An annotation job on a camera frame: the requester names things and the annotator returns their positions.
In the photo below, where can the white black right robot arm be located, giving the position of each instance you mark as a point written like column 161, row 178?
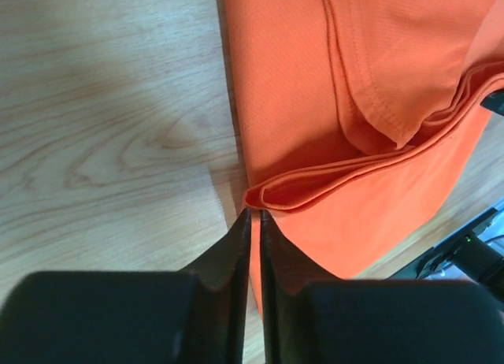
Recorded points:
column 474, row 252

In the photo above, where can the orange t shirt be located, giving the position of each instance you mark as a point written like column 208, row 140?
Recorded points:
column 357, row 117

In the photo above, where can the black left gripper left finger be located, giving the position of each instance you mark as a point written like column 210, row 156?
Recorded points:
column 192, row 315

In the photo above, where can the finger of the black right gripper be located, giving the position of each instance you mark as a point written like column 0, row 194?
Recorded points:
column 494, row 102

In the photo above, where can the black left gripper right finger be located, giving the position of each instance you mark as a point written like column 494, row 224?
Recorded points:
column 312, row 316

